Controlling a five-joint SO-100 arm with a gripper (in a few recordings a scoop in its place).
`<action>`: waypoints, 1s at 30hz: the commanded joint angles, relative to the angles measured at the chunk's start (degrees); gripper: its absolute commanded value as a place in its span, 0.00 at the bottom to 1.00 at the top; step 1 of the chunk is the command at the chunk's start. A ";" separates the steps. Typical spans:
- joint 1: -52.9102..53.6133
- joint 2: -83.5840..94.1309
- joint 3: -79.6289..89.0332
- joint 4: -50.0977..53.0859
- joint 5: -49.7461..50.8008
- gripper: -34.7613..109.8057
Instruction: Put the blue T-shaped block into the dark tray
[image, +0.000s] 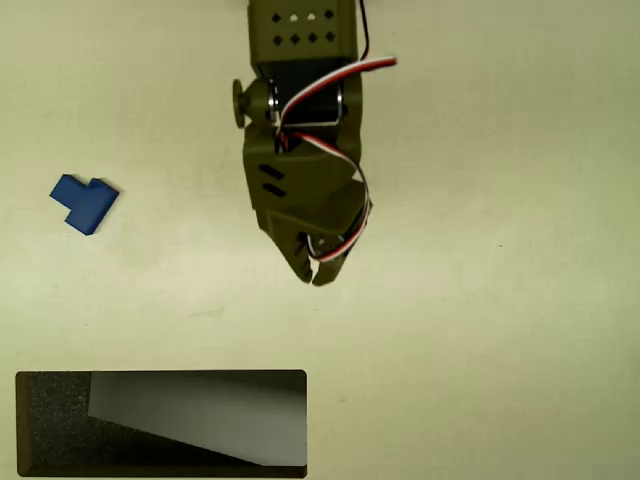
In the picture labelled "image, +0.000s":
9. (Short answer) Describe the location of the blue T-shaped block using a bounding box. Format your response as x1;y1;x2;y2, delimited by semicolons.
49;173;121;237

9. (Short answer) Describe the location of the red white black servo cable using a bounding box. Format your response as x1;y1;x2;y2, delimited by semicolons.
273;55;399;263

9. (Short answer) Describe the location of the thin red black cable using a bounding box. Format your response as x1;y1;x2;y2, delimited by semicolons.
358;0;372;62

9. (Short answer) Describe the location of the dark rectangular bin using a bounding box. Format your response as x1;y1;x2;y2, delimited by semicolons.
14;369;309;479

